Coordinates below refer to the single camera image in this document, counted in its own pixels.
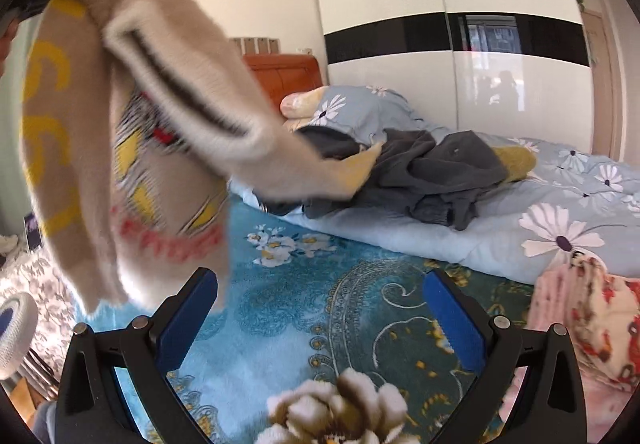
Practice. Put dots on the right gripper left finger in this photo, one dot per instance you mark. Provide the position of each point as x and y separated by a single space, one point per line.
91 407

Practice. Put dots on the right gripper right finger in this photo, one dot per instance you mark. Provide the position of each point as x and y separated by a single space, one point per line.
549 407

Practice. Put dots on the beige fuzzy knit sweater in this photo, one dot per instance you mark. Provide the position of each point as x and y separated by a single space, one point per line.
136 114

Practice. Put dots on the dark grey clothes pile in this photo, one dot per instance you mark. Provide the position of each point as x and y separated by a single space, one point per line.
434 182

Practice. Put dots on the pink floral quilt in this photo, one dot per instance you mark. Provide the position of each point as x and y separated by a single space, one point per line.
600 311

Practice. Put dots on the light blue daisy duvet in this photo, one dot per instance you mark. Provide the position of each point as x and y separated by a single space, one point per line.
570 201

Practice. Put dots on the blue floral bed blanket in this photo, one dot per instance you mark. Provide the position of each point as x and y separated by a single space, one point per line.
305 305

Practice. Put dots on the orange wooden headboard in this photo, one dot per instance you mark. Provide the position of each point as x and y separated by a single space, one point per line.
280 75

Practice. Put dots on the yellow garment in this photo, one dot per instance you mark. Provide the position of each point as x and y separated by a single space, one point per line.
517 160

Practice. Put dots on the cream pillow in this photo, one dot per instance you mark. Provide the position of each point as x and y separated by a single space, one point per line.
299 107

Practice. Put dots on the wooden door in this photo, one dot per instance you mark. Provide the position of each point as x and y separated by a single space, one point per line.
606 85

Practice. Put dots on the white black sliding wardrobe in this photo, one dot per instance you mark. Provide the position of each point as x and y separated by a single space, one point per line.
517 68

